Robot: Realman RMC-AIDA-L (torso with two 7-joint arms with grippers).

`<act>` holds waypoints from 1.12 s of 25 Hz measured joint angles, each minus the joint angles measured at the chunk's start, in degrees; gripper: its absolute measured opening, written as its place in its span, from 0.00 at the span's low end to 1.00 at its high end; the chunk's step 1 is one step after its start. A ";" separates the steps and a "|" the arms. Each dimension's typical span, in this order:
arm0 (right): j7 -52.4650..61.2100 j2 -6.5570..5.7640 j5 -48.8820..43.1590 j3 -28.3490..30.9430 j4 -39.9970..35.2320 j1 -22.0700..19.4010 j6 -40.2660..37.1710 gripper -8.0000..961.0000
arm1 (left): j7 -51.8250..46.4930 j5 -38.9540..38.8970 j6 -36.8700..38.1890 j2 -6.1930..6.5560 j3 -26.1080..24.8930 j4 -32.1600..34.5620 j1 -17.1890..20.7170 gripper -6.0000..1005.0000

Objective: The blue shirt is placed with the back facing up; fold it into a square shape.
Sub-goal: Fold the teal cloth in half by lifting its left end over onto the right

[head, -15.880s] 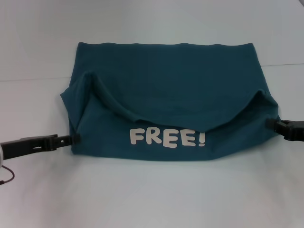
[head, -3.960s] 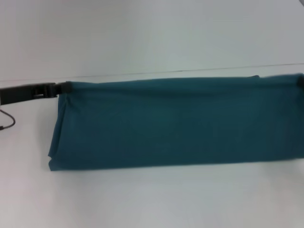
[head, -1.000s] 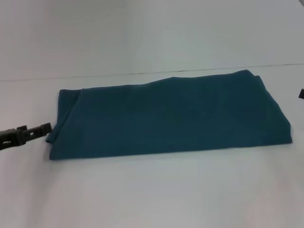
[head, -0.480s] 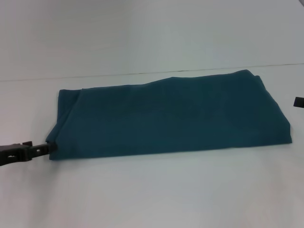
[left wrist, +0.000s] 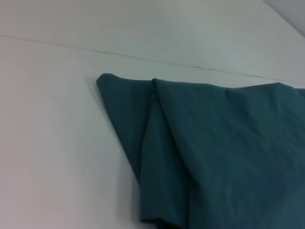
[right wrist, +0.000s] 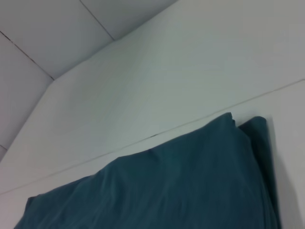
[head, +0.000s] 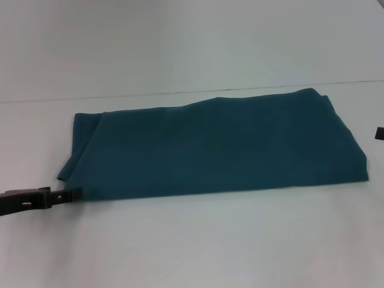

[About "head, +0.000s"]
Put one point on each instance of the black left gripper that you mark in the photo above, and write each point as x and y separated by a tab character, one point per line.
18	202

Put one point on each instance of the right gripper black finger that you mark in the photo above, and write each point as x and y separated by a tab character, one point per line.
380	133

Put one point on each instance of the teal blue shirt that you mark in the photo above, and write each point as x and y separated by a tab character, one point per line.
210	150

